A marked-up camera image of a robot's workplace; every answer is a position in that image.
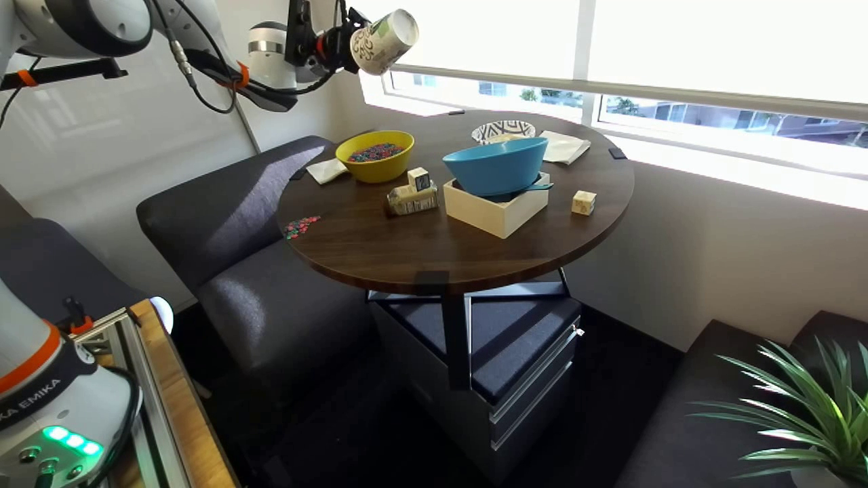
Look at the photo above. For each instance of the square white napkin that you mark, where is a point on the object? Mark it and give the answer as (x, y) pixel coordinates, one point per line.
(325, 172)

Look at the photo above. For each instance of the yellow plastic bowl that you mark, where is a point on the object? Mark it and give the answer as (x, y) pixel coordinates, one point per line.
(375, 172)

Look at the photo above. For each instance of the black bar with orange clamp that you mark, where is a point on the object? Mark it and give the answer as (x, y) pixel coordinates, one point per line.
(63, 74)

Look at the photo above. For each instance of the grey drawer cabinet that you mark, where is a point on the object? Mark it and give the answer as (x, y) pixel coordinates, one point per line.
(506, 363)

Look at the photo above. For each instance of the black leather sofa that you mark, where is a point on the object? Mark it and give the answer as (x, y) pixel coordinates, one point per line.
(244, 272)

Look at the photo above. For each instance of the aluminium profile robot frame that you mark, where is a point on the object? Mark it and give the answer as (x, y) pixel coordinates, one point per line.
(149, 407)

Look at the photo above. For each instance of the white wooden box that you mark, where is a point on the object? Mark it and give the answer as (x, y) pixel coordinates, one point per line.
(491, 218)

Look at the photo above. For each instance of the black table leg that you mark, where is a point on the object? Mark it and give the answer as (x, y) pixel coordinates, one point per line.
(457, 334)

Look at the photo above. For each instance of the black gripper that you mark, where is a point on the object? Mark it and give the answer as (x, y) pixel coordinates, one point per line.
(313, 44)

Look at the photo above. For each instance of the wooden base board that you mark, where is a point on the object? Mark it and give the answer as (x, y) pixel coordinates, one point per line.
(192, 424)

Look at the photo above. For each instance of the blue plastic bowl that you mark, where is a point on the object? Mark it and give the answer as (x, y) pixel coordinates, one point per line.
(491, 172)

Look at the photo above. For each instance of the folded white paper towel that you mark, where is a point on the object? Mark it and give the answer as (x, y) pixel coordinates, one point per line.
(564, 149)

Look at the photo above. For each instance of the colourful gravel heap in bowl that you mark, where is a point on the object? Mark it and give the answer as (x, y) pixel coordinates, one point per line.
(375, 153)

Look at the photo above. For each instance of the spilled colourful gravel patch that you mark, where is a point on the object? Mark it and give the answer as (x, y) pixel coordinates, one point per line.
(302, 227)

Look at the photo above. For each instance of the small wooden toy truck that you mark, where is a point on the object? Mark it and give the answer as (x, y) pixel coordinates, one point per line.
(411, 195)

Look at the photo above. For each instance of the green potted plant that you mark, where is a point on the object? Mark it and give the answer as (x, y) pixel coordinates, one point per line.
(813, 424)

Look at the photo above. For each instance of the small black flat device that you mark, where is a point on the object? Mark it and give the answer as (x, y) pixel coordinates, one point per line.
(615, 153)

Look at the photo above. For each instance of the small wooden cube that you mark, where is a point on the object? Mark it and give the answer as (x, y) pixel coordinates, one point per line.
(584, 201)

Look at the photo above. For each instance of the black leather armchair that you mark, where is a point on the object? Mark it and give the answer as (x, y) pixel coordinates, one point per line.
(686, 436)

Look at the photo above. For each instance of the white black patterned bowl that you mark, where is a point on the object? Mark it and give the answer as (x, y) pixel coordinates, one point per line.
(501, 134)

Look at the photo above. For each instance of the patterned styrofoam cup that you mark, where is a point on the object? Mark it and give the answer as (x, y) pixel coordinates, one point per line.
(383, 43)

